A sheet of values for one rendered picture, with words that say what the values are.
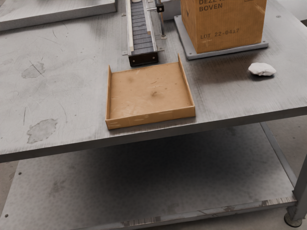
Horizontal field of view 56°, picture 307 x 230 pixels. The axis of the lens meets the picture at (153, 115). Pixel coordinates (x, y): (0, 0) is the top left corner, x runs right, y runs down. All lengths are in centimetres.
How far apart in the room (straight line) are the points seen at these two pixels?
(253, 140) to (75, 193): 96
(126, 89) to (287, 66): 54
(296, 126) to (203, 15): 123
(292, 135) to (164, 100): 123
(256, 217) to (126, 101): 97
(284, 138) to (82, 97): 135
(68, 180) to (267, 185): 98
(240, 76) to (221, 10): 23
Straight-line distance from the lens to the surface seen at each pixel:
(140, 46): 112
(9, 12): 182
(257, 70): 98
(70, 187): 156
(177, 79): 99
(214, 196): 139
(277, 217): 164
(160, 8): 120
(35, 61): 133
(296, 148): 193
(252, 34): 112
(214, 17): 103
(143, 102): 91
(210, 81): 98
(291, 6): 149
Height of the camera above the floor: 141
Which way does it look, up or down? 42 degrees down
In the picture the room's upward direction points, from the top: 10 degrees counter-clockwise
